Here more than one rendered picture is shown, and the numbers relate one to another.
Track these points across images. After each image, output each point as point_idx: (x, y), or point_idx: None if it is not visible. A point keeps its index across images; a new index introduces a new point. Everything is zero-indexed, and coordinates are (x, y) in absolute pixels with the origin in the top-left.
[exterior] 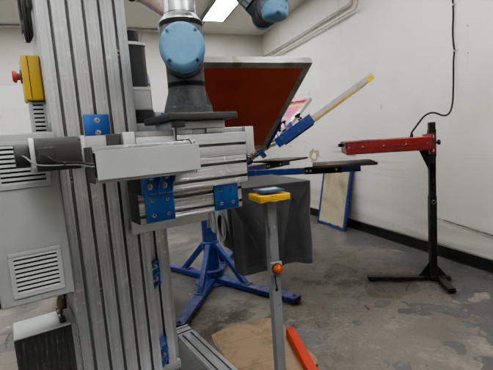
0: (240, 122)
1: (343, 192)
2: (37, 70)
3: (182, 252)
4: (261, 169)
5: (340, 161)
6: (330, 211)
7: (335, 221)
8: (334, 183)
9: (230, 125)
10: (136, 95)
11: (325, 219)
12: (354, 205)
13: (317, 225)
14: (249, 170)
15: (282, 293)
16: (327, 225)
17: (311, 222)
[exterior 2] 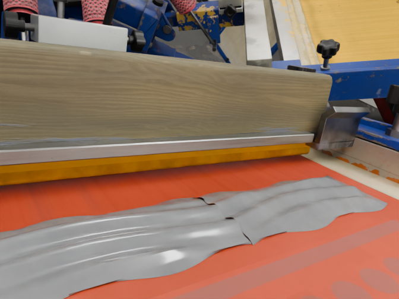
0: (298, 247)
1: (272, 35)
2: None
3: None
4: (189, 57)
5: (352, 104)
6: (238, 43)
7: (237, 63)
8: (267, 10)
9: (217, 254)
10: None
11: (225, 47)
12: (275, 59)
13: (210, 51)
14: (160, 50)
15: None
16: (224, 58)
17: (203, 38)
